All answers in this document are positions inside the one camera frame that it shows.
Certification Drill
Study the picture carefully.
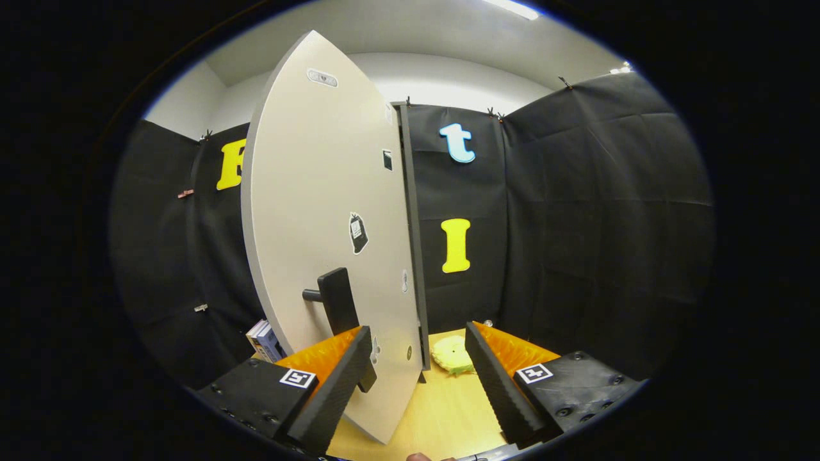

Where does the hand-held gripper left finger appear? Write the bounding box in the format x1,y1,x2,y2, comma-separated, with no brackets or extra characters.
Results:
195,325,373,457

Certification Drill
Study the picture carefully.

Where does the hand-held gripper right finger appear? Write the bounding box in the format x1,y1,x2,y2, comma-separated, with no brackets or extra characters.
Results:
464,321,644,449

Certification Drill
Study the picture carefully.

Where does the black door handle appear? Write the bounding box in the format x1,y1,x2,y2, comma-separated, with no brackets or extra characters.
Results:
302,267,379,393

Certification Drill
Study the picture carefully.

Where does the grey shoe cabinet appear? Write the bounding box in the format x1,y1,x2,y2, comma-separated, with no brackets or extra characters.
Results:
392,101,431,384

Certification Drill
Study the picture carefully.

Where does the beige shoe cabinet door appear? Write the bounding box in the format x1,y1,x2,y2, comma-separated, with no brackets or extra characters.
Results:
241,30,425,445

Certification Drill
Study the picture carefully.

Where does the yellow round cloth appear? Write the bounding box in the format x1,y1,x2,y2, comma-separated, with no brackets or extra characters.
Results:
430,336,476,376

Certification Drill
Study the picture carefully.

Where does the blue book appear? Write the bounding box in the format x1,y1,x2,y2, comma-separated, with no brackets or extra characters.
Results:
256,323,287,364

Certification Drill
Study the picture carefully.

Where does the white book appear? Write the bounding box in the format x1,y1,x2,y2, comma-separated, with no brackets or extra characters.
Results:
246,319,273,359

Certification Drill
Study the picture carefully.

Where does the black backdrop cloth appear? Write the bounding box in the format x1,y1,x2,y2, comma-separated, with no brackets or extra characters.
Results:
110,70,715,391

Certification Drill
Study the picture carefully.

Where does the long ceiling light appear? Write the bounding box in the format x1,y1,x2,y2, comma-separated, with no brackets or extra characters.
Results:
482,0,541,21

